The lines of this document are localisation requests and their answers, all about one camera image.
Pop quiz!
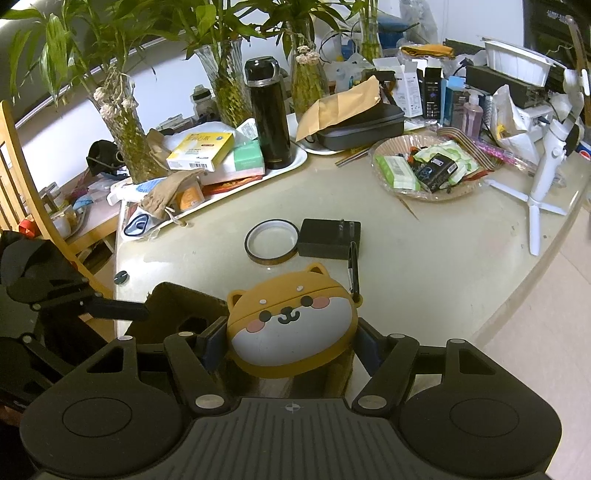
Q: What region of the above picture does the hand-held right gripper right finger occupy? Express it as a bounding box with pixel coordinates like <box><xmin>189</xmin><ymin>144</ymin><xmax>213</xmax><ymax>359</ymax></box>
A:
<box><xmin>352</xmin><ymin>318</ymin><xmax>492</xmax><ymax>416</ymax></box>

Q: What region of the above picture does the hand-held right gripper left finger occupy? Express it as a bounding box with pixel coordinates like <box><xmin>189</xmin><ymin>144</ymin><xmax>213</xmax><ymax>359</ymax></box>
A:
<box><xmin>85</xmin><ymin>318</ymin><xmax>230</xmax><ymax>418</ymax></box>

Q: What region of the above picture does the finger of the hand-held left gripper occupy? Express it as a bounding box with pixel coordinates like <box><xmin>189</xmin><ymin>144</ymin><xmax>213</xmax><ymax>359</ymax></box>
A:
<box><xmin>7</xmin><ymin>276</ymin><xmax>151</xmax><ymax>325</ymax></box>
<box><xmin>0</xmin><ymin>335</ymin><xmax>77</xmax><ymax>386</ymax></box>

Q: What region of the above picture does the brown cardboard box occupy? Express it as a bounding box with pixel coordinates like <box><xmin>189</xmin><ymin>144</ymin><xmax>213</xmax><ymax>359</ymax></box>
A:
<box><xmin>124</xmin><ymin>281</ymin><xmax>352</xmax><ymax>398</ymax></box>

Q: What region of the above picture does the orange dog earphone case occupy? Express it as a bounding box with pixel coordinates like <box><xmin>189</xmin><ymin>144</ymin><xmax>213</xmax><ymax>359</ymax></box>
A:
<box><xmin>225</xmin><ymin>240</ymin><xmax>362</xmax><ymax>380</ymax></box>

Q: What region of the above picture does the wooden chair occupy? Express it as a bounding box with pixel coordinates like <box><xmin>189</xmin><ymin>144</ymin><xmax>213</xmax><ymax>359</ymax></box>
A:
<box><xmin>0</xmin><ymin>100</ymin><xmax>117</xmax><ymax>296</ymax></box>

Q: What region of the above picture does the amber tape roll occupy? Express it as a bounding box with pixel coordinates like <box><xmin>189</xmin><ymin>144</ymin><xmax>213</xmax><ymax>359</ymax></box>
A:
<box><xmin>244</xmin><ymin>220</ymin><xmax>300</xmax><ymax>265</ymax></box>

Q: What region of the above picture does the black power adapter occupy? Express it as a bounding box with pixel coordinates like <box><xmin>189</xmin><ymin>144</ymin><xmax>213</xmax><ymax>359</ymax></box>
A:
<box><xmin>296</xmin><ymin>218</ymin><xmax>362</xmax><ymax>260</ymax></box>

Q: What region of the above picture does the black cap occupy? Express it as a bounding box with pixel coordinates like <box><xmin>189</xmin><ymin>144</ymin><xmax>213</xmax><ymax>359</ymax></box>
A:
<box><xmin>86</xmin><ymin>139</ymin><xmax>124</xmax><ymax>177</ymax></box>

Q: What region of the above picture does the wooden skewer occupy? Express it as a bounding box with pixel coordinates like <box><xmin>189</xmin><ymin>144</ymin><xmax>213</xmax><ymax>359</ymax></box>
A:
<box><xmin>399</xmin><ymin>196</ymin><xmax>421</xmax><ymax>222</ymax></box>

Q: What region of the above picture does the large glass bamboo vase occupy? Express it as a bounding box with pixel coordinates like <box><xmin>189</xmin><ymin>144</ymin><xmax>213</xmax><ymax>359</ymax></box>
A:
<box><xmin>93</xmin><ymin>68</ymin><xmax>170</xmax><ymax>184</ymax></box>

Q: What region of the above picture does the red flat box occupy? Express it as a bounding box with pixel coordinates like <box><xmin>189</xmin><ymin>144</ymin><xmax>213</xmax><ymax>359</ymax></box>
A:
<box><xmin>200</xmin><ymin>165</ymin><xmax>267</xmax><ymax>187</ymax></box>

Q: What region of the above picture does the clear snack plate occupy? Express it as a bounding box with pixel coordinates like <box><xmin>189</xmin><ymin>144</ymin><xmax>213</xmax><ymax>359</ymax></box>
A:
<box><xmin>371</xmin><ymin>135</ymin><xmax>491</xmax><ymax>203</ymax></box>

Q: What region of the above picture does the green wet wipes packet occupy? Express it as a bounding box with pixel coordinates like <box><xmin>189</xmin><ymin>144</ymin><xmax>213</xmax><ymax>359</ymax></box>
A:
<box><xmin>374</xmin><ymin>155</ymin><xmax>421</xmax><ymax>191</ymax></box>

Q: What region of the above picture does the yellow paper box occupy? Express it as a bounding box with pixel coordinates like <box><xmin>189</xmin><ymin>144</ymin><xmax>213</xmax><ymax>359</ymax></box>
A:
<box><xmin>165</xmin><ymin>131</ymin><xmax>236</xmax><ymax>173</ymax></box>

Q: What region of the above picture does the black foil packet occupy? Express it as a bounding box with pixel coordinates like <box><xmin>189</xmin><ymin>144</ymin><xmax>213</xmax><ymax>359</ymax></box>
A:
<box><xmin>412</xmin><ymin>154</ymin><xmax>457</xmax><ymax>193</ymax></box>

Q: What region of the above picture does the green tissue box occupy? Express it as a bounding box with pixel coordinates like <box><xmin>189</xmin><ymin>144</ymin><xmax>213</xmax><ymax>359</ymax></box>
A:
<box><xmin>232</xmin><ymin>139</ymin><xmax>267</xmax><ymax>175</ymax></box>

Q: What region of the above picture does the chopsticks pair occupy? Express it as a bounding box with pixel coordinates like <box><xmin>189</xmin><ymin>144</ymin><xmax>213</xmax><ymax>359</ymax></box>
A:
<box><xmin>334</xmin><ymin>146</ymin><xmax>373</xmax><ymax>167</ymax></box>

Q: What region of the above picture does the white tray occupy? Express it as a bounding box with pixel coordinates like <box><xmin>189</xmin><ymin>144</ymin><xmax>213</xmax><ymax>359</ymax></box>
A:
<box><xmin>117</xmin><ymin>113</ymin><xmax>309</xmax><ymax>232</ymax></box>

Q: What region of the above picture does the black zip case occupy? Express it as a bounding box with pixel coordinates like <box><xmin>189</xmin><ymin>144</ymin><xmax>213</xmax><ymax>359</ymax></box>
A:
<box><xmin>316</xmin><ymin>103</ymin><xmax>406</xmax><ymax>151</ymax></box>

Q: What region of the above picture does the black thermos bottle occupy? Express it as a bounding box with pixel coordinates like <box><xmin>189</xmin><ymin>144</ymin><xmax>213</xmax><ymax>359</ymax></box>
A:
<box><xmin>243</xmin><ymin>56</ymin><xmax>293</xmax><ymax>171</ymax></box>

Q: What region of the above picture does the pink bead strip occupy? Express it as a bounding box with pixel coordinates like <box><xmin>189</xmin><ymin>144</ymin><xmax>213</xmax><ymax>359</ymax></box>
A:
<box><xmin>477</xmin><ymin>140</ymin><xmax>537</xmax><ymax>168</ymax></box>

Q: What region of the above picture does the brown paper envelope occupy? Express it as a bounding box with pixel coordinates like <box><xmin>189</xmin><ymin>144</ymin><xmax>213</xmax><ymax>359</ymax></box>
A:
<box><xmin>295</xmin><ymin>75</ymin><xmax>382</xmax><ymax>142</ymax></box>

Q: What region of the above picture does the ribbed glass bamboo vase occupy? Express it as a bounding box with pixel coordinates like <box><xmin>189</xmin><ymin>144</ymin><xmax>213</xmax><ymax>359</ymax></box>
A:
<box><xmin>193</xmin><ymin>38</ymin><xmax>253</xmax><ymax>131</ymax></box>

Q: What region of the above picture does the white gimbal tripod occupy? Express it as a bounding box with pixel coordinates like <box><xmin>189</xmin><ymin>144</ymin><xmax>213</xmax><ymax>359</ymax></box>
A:
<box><xmin>484</xmin><ymin>68</ymin><xmax>591</xmax><ymax>256</ymax></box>

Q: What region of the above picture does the pink pump bottle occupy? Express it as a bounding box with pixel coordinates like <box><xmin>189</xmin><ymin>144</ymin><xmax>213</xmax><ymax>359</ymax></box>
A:
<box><xmin>461</xmin><ymin>89</ymin><xmax>484</xmax><ymax>138</ymax></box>

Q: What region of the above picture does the blue carton box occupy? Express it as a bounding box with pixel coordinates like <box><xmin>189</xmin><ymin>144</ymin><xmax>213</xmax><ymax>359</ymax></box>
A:
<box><xmin>440</xmin><ymin>75</ymin><xmax>468</xmax><ymax>128</ymax></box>

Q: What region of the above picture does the black carton box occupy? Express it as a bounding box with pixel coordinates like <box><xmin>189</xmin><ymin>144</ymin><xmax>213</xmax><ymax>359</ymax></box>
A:
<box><xmin>422</xmin><ymin>66</ymin><xmax>444</xmax><ymax>121</ymax></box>

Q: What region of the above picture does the white carton box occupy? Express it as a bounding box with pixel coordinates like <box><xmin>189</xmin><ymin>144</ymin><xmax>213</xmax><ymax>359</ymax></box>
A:
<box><xmin>372</xmin><ymin>56</ymin><xmax>424</xmax><ymax>119</ymax></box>

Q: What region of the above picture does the white plastic bag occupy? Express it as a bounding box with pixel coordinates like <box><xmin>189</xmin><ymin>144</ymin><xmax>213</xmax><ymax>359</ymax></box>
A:
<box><xmin>488</xmin><ymin>84</ymin><xmax>544</xmax><ymax>163</ymax></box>

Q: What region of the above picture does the narrow glass bamboo vase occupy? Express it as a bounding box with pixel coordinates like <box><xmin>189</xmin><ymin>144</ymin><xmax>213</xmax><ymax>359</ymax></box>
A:
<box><xmin>290</xmin><ymin>20</ymin><xmax>330</xmax><ymax>114</ymax></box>

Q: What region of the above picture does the black flat device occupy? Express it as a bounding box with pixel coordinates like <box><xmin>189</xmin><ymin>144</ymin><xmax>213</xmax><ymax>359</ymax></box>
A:
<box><xmin>465</xmin><ymin>64</ymin><xmax>551</xmax><ymax>108</ymax></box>

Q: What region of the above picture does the yellow cloth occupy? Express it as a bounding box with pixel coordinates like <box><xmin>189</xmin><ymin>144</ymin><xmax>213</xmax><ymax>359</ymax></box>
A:
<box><xmin>399</xmin><ymin>43</ymin><xmax>456</xmax><ymax>59</ymax></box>

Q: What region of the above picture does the small glass bamboo vase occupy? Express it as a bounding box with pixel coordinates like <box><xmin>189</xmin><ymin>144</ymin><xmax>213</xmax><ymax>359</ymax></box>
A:
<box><xmin>357</xmin><ymin>0</ymin><xmax>385</xmax><ymax>62</ymax></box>

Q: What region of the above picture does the white foil food container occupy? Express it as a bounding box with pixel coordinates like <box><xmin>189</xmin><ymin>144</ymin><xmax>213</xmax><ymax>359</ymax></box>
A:
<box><xmin>480</xmin><ymin>37</ymin><xmax>558</xmax><ymax>88</ymax></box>

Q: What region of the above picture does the black monitor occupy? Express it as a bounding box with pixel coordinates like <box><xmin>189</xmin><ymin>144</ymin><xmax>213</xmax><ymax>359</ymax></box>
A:
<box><xmin>523</xmin><ymin>0</ymin><xmax>591</xmax><ymax>66</ymax></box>

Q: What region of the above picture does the brown drawstring pouch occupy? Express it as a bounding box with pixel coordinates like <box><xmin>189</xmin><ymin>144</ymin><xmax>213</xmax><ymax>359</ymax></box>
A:
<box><xmin>137</xmin><ymin>168</ymin><xmax>205</xmax><ymax>219</ymax></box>

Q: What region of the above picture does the striped ribbon cable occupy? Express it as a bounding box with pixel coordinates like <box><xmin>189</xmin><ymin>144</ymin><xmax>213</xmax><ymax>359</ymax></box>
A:
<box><xmin>436</xmin><ymin>126</ymin><xmax>502</xmax><ymax>172</ymax></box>

